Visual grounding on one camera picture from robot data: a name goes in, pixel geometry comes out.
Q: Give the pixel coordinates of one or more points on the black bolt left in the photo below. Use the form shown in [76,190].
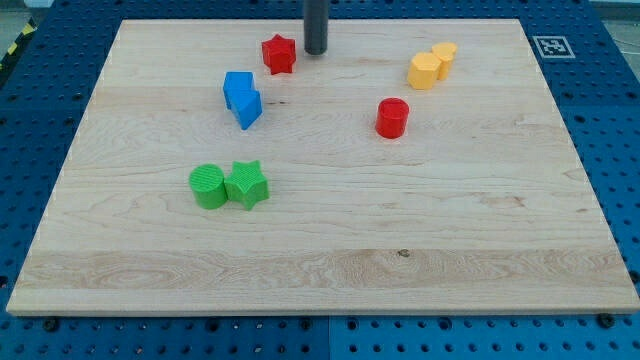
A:
[50,325]

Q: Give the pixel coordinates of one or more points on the black bolt right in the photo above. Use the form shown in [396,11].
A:
[606,320]

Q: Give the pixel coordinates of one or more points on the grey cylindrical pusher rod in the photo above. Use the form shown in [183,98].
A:
[315,26]

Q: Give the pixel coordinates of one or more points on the blue square block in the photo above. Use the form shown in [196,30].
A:
[236,80]

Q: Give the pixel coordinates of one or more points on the blue wedge block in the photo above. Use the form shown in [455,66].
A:
[246,106]

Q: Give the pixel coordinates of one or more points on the green star block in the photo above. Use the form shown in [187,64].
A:
[246,184]

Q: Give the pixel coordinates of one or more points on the red cylinder block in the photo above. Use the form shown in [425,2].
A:
[392,116]

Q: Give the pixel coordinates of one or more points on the green cylinder block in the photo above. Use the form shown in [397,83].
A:
[207,185]

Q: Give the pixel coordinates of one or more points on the red star block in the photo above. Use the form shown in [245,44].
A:
[279,54]

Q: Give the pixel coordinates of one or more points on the yellow hexagon block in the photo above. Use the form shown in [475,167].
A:
[423,71]

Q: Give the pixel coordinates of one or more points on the yellow cylinder block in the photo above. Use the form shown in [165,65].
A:
[446,53]

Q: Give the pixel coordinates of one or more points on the black bolt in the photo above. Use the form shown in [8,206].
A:
[606,320]
[50,325]

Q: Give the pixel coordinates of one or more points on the white fiducial marker tag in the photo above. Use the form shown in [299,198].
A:
[553,47]

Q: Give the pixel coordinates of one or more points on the wooden board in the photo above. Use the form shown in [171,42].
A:
[482,206]

